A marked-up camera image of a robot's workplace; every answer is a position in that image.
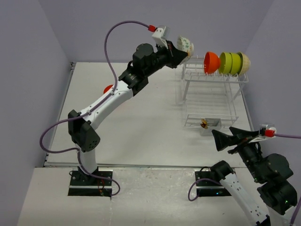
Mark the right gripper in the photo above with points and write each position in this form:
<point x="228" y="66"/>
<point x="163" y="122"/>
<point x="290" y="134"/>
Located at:
<point x="222" y="140"/>

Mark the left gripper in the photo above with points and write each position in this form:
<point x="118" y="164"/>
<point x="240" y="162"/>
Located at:
<point x="175" y="56"/>

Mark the floral patterned white bowl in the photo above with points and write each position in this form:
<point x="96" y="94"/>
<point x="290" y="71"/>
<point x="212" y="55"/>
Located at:
<point x="185" y="45"/>

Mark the orange bowl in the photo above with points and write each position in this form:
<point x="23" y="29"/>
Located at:
<point x="211" y="63"/>
<point x="107" y="88"/>

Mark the green bowl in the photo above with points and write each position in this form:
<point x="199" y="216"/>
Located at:
<point x="236" y="63"/>
<point x="226" y="63"/>

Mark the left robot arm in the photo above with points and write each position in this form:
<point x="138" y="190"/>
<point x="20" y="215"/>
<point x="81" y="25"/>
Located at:
<point x="145" y="62"/>

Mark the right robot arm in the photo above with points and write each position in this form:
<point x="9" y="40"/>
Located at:
<point x="272" y="172"/>

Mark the white cutlery holder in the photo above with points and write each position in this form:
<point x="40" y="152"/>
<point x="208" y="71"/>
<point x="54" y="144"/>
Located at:
<point x="213" y="124"/>

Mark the gold leaf-shaped utensil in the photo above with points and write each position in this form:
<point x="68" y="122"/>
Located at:
<point x="204" y="124"/>

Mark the beige bowl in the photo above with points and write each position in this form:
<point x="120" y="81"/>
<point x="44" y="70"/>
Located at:
<point x="245" y="63"/>

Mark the white wire dish rack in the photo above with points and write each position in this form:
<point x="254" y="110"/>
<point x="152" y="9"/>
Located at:
<point x="203" y="96"/>

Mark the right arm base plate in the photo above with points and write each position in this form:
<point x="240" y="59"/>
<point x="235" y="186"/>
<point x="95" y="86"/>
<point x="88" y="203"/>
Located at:
<point x="208" y="188"/>

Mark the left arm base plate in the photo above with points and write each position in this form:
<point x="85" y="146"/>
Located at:
<point x="81" y="185"/>

